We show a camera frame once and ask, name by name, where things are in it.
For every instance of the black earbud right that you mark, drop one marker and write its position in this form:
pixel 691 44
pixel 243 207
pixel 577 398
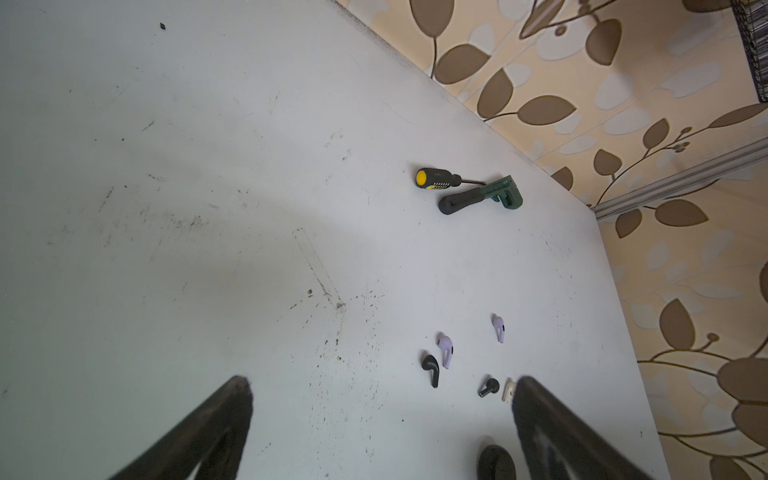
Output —
pixel 491 386

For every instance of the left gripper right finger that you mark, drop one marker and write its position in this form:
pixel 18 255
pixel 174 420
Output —
pixel 557 444

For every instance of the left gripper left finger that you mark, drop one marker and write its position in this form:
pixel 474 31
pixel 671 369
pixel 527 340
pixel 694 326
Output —
pixel 207 444

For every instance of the black earbud left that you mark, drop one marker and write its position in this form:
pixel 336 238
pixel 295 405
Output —
pixel 430 364

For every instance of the black earbud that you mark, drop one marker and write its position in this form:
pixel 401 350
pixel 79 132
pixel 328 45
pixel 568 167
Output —
pixel 430 364
pixel 491 386

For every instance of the black yellow screwdriver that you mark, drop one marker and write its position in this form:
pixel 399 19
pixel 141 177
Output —
pixel 439 179

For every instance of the cream earbud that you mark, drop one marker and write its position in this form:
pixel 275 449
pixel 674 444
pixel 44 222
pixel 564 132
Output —
pixel 508 391

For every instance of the back wire basket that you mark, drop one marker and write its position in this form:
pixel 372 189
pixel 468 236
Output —
pixel 751 19

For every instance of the purple earbud right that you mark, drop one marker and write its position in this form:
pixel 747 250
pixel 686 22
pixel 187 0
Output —
pixel 499 327

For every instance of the green pipe wrench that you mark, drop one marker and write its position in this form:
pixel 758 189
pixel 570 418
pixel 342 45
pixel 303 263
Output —
pixel 503 191

